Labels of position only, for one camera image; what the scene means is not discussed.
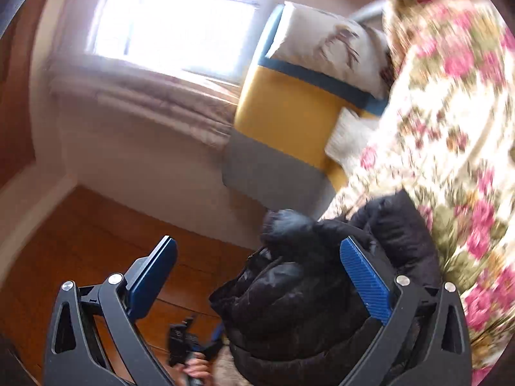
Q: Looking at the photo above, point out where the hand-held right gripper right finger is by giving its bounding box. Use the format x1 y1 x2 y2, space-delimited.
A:
339 236 472 386

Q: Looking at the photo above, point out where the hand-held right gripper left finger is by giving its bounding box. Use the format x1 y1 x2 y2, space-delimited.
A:
43 235 178 386

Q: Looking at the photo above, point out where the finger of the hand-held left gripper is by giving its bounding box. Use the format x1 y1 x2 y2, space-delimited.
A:
201 324 226 360

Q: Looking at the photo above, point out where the black puffer jacket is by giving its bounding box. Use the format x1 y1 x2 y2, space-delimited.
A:
209 197 443 386

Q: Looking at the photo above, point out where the person's left hand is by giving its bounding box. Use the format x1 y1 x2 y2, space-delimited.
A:
177 352 212 386

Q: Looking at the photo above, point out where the white knitted pillow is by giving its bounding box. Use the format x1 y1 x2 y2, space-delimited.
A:
324 108 381 170

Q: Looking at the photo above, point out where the floral bedspread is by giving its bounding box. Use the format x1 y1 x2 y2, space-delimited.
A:
318 0 515 386

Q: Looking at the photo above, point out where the beige patterned curtain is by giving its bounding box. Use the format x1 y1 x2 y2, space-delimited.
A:
46 58 242 149

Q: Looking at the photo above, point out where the grey yellow blue headboard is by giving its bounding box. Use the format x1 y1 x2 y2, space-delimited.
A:
221 4 389 210

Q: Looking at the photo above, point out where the white printed pillow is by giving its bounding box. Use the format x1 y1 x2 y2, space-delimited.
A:
266 2 393 99

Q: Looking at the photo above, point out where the bright window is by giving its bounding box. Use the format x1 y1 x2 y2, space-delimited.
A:
86 0 274 79

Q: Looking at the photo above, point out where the grey bed frame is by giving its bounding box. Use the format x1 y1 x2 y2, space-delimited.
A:
350 0 393 23

